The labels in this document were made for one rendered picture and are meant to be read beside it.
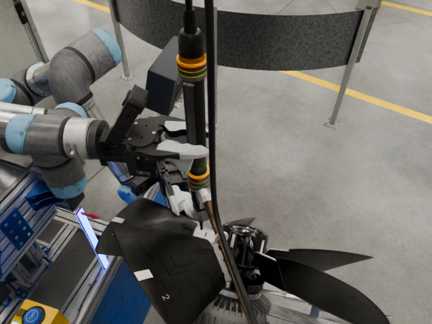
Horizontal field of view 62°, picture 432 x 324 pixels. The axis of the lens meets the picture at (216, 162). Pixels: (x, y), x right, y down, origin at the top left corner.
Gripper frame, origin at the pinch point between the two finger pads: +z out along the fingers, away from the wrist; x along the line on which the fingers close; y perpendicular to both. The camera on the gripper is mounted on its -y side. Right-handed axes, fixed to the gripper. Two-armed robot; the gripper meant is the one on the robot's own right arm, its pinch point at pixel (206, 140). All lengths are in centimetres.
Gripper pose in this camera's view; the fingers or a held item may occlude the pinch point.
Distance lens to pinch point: 61.5
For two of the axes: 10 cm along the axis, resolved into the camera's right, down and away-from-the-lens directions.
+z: 9.9, 0.9, -0.8
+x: -1.2, 7.4, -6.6
